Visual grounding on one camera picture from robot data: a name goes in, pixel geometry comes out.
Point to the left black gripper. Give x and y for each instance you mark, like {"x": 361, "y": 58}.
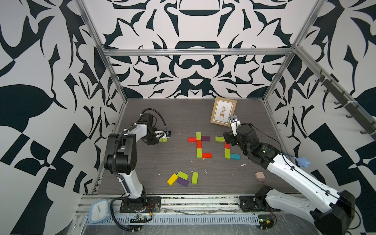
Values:
{"x": 154, "y": 142}

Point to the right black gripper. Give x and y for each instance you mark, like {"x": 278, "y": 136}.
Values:
{"x": 230, "y": 137}

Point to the purple block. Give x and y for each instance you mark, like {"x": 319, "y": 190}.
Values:
{"x": 205, "y": 139}
{"x": 183, "y": 182}

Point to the lime block bottom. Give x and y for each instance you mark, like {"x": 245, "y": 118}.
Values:
{"x": 199, "y": 153}

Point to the yellow block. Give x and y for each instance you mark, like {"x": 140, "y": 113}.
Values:
{"x": 172, "y": 179}

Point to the lime block pair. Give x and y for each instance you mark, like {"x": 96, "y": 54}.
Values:
{"x": 183, "y": 175}

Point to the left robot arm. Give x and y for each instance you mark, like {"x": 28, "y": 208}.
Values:
{"x": 121, "y": 154}

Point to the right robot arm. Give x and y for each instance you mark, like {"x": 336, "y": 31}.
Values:
{"x": 329, "y": 210}

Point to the pink beige small box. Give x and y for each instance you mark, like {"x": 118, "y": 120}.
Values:
{"x": 260, "y": 177}

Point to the green circuit board left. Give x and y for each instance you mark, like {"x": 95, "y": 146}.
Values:
{"x": 141, "y": 219}

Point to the white blue alarm clock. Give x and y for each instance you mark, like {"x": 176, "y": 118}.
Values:
{"x": 99, "y": 211}

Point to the circuit board right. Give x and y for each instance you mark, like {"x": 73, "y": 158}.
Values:
{"x": 266, "y": 221}

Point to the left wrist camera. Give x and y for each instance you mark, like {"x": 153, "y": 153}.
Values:
{"x": 162, "y": 134}

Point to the wooden picture frame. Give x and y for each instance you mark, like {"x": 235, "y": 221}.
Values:
{"x": 222, "y": 110}

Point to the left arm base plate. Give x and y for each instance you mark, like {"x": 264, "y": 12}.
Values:
{"x": 144, "y": 204}

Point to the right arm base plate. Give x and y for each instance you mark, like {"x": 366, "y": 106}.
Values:
{"x": 255, "y": 204}

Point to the aluminium front rail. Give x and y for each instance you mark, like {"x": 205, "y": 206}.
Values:
{"x": 187, "y": 203}

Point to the white cable duct strip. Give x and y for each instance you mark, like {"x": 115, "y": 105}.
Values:
{"x": 205, "y": 219}

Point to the wall hook rail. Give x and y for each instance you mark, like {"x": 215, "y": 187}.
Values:
{"x": 344, "y": 100}

